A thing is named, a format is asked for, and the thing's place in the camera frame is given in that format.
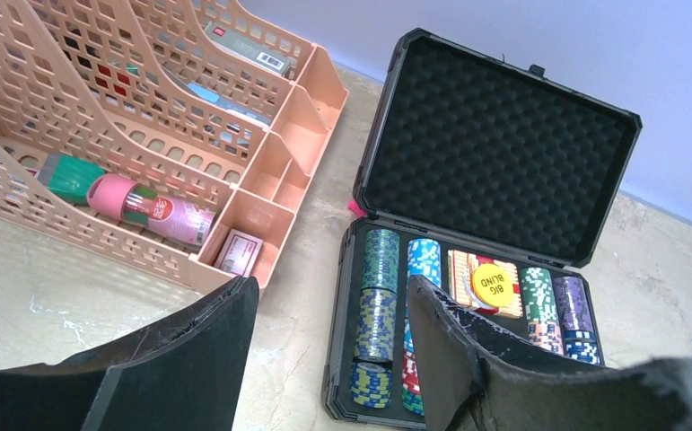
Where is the orange plastic file organizer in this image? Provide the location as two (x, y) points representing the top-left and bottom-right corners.
(0, 1), (349, 293)

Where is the green box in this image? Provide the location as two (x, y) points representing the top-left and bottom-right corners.
(37, 153), (106, 206)

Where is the small red card box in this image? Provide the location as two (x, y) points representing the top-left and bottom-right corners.
(214, 229), (264, 277)

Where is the black poker chip case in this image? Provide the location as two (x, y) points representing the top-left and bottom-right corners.
(322, 28), (643, 430)

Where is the orange card deck in case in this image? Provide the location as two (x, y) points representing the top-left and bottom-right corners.
(447, 250), (524, 319)

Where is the light blue item in organizer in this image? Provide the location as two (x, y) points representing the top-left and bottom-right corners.
(187, 83), (273, 126)

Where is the pink cylindrical bottle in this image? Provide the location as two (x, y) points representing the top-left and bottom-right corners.
(87, 173), (217, 247)

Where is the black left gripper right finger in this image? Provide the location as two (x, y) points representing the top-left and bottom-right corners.
(407, 276), (692, 430)

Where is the grey box with barcode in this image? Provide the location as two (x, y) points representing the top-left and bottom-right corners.
(204, 22), (293, 77)

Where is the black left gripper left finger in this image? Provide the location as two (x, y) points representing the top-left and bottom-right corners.
(0, 277), (259, 430)

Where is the yellow big blind button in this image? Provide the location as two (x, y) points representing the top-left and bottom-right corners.
(471, 263), (514, 308)

